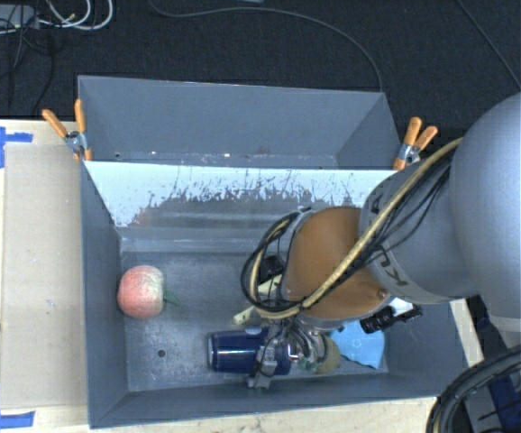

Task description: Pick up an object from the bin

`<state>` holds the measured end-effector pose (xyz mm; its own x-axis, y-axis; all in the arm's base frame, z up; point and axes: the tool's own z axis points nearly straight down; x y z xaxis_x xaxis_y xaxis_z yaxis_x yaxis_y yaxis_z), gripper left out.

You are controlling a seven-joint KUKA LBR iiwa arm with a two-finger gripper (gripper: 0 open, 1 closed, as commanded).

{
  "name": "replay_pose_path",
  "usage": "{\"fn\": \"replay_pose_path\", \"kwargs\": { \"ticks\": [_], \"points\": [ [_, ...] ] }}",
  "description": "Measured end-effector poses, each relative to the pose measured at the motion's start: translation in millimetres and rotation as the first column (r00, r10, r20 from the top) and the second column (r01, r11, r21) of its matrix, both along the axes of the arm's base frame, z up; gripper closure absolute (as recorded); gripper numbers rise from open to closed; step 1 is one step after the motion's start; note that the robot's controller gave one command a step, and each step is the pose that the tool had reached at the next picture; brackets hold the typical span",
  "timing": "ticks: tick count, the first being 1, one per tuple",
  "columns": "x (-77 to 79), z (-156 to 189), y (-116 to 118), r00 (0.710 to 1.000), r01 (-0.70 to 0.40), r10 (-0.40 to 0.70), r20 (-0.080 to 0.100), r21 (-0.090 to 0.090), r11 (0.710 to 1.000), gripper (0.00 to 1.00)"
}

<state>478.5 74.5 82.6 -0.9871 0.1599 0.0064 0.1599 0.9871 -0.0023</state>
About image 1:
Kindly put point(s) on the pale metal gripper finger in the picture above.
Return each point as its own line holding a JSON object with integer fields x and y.
{"x": 266, "y": 357}
{"x": 290, "y": 354}

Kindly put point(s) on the tan round ball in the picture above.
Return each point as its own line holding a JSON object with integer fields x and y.
{"x": 330, "y": 357}

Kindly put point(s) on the dark blue can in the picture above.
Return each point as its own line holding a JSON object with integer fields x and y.
{"x": 233, "y": 352}

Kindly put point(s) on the light blue cloth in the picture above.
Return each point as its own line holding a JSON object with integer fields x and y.
{"x": 362, "y": 345}

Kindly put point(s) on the pink toy peach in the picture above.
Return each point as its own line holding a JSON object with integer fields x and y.
{"x": 139, "y": 292}

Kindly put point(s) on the pale wood flat board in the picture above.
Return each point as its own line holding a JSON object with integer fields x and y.
{"x": 44, "y": 264}

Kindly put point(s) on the grey metal bin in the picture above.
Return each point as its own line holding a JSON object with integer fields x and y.
{"x": 197, "y": 120}

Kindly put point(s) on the black cylinder on white bracket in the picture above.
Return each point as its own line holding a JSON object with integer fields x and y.
{"x": 380, "y": 319}

